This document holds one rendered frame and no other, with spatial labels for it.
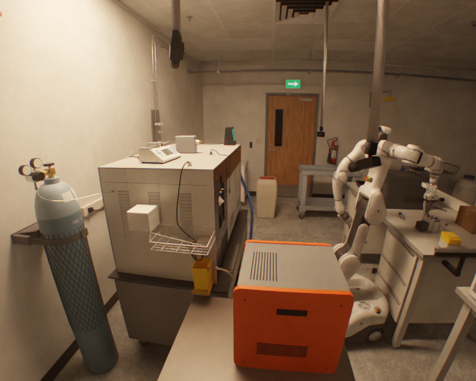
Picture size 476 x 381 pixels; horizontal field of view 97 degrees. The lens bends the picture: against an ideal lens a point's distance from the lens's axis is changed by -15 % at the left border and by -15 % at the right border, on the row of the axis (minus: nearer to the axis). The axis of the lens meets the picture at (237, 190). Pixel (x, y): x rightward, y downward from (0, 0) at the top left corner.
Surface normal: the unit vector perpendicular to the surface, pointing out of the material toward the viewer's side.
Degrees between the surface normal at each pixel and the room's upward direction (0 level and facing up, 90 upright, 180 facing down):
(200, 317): 0
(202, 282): 93
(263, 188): 84
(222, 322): 0
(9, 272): 90
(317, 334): 90
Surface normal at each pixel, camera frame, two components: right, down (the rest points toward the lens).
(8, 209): 0.99, 0.04
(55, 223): 0.48, 0.26
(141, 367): 0.00, -0.96
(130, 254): -0.13, 0.29
